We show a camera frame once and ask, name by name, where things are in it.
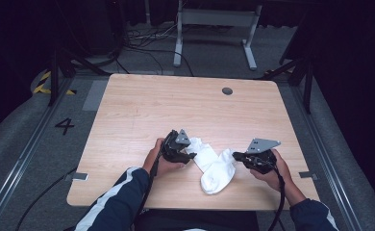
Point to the white sock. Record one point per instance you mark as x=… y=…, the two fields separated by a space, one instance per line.
x=217 y=176
x=204 y=155

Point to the round grey table grommet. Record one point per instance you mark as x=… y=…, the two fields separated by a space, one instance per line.
x=227 y=91

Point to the black metal stand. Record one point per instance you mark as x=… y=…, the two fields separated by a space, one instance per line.
x=55 y=70
x=304 y=77

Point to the white metal desk frame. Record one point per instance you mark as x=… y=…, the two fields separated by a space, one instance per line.
x=214 y=16

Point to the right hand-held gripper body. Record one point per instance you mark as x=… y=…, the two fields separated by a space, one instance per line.
x=261 y=157

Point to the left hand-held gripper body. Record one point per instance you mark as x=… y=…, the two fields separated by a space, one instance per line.
x=172 y=149

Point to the grey table bracket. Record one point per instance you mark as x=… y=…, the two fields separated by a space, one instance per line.
x=80 y=176
x=308 y=175

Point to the person's left hand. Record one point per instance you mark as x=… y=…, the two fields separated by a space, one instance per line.
x=163 y=166

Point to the metal floor rail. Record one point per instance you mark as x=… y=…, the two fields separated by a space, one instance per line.
x=25 y=154
x=333 y=173

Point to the person's dark lap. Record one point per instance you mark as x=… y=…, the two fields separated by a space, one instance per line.
x=195 y=221

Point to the person's right hand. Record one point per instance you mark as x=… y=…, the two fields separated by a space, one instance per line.
x=277 y=179

